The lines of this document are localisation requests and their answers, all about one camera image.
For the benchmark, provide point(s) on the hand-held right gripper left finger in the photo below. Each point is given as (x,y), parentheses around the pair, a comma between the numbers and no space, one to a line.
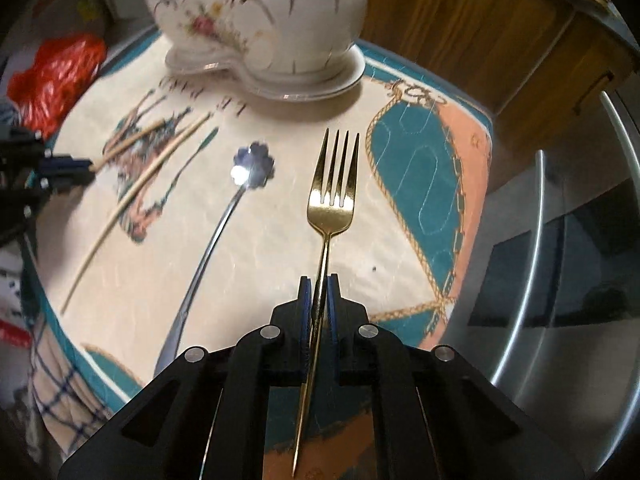
(305,310)

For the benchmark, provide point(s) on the printed quilted table cover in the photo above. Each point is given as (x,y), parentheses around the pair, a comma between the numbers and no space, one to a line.
(410,170)

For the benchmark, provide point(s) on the white ceramic drip tray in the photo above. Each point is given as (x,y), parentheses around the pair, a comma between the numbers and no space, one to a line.
(300,85)

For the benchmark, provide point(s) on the red plastic bag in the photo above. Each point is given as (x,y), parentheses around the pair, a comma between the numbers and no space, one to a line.
(55,80)

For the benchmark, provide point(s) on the stainless steel oven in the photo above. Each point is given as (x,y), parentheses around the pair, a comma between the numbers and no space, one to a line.
(550,260)

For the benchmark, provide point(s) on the beige plaid cloth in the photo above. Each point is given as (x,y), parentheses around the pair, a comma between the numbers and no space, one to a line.
(60,390)

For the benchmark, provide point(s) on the wooden chopstick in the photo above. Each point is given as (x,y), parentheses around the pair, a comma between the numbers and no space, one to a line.
(135,139)
(165,137)
(125,212)

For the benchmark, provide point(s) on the gold fork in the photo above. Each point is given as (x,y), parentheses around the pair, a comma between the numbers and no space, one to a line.
(327,210)

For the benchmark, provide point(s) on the silver flower-head spoon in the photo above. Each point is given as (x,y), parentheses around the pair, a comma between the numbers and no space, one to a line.
(252,165)

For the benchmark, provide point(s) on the wooden base cabinet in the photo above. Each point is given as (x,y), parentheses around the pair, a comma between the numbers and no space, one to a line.
(475,25)

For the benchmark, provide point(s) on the white floral ceramic utensil holder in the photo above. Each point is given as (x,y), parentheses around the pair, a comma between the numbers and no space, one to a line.
(260,10)

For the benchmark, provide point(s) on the grey kitchen countertop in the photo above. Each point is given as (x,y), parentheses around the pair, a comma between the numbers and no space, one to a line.
(600,5)

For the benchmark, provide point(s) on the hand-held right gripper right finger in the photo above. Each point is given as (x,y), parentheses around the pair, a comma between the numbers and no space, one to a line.
(334,310)

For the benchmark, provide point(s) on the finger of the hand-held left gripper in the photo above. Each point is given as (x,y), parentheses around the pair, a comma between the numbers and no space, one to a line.
(70,163)
(67,178)

